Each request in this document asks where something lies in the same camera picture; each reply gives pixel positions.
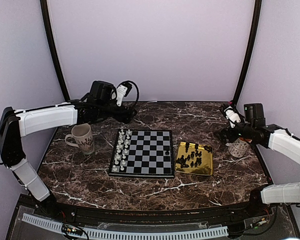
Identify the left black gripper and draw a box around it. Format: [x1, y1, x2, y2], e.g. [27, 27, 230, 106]
[97, 101, 138, 124]

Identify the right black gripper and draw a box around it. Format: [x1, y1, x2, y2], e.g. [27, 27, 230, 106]
[214, 116, 255, 145]

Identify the gold metal tray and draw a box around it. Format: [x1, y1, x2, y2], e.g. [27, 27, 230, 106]
[174, 141, 214, 176]

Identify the black white chess board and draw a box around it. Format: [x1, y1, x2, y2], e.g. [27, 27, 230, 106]
[108, 128, 175, 179]

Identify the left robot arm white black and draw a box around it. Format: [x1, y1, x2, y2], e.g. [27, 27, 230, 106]
[0, 80, 138, 218]

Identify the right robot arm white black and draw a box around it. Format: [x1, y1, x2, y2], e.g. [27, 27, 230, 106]
[215, 102, 300, 217]

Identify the yellow inside cactus mug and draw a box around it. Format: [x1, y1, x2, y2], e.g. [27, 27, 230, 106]
[228, 138, 249, 158]

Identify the tall cactus print mug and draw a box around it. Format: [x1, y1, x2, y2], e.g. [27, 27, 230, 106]
[64, 123, 95, 155]

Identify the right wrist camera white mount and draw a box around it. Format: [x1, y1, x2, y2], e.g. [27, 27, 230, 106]
[219, 104, 242, 128]

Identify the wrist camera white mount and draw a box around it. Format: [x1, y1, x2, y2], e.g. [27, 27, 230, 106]
[219, 104, 242, 128]
[116, 82, 133, 107]

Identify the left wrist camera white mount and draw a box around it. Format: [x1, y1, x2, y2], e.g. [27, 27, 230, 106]
[116, 82, 133, 107]

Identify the white slotted cable duct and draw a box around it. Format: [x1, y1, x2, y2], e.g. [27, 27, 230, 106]
[21, 213, 229, 240]

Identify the black front rail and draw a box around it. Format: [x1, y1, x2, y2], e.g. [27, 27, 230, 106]
[57, 202, 249, 224]

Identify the right black frame post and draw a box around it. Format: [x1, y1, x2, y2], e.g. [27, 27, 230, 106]
[231, 0, 262, 106]

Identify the black frame post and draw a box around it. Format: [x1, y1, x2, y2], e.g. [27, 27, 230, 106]
[40, 0, 70, 101]
[231, 0, 262, 106]

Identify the left black frame post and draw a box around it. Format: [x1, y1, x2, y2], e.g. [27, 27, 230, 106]
[40, 0, 70, 101]

